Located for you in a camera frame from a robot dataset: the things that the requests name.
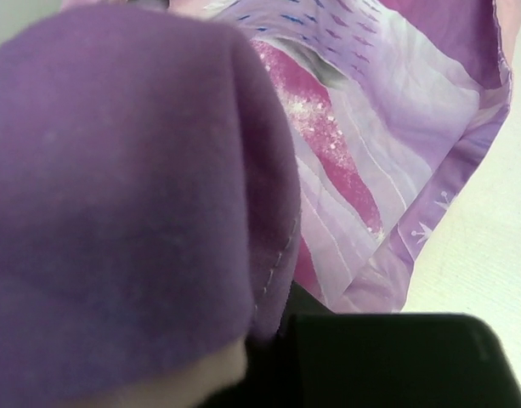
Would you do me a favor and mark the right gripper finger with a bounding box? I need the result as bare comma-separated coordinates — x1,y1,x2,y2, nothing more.
207,285,521,408

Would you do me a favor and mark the pink purple pillowcase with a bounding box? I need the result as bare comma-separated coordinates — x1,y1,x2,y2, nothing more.
0,0,516,408

